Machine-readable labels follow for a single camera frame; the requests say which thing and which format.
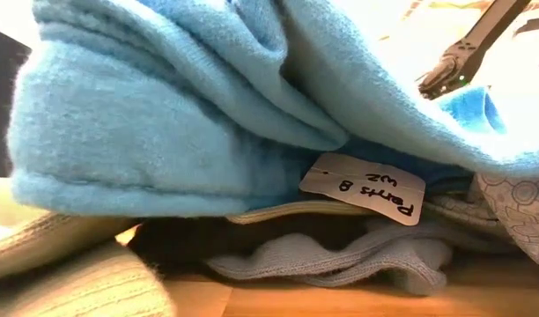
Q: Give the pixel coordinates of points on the white handwritten paper tag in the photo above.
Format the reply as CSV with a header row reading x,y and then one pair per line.
x,y
362,185

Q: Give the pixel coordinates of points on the blue-grey knit cloth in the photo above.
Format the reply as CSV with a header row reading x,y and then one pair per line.
x,y
340,264

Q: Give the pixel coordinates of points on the aqua fleece cloth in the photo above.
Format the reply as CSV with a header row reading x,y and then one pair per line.
x,y
120,132

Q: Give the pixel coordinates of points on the bright blue towel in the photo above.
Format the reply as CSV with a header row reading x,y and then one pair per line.
x,y
467,112

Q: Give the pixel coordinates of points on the sage knit cloth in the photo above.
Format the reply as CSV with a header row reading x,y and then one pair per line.
x,y
53,246

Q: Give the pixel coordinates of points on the light grey patterned cloth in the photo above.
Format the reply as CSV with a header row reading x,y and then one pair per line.
x,y
520,207

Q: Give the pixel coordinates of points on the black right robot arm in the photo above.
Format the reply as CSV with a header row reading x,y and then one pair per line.
x,y
489,26

